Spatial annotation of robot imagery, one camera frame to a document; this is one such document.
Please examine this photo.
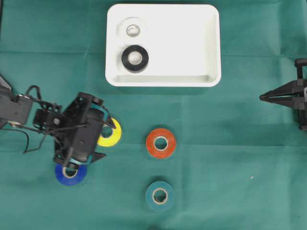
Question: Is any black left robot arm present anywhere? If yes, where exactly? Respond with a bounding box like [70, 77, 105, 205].
[0, 78, 116, 170]

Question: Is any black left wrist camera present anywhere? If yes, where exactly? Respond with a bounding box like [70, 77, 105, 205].
[68, 109, 101, 168]

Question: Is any white tape roll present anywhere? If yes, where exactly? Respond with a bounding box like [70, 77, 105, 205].
[116, 17, 147, 44]

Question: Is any yellow tape roll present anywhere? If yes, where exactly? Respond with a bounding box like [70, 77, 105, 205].
[97, 117, 122, 147]

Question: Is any teal tape roll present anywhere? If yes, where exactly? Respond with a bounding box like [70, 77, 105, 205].
[145, 181, 175, 212]

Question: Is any black camera cable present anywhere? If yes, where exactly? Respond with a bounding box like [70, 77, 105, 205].
[21, 85, 88, 154]

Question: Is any red tape roll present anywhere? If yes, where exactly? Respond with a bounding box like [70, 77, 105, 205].
[146, 128, 177, 159]

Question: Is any black tape roll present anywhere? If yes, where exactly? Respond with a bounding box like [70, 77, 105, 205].
[121, 45, 149, 73]

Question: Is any white plastic tray case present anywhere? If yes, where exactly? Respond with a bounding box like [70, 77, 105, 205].
[105, 3, 222, 87]

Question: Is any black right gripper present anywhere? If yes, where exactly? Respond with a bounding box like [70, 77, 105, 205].
[260, 58, 307, 131]

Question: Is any green table cloth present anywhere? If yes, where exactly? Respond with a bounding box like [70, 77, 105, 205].
[0, 0, 307, 230]

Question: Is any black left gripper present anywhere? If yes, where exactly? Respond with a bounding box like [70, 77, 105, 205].
[45, 92, 116, 166]

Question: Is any blue tape roll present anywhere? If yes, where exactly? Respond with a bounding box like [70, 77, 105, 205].
[55, 164, 87, 186]

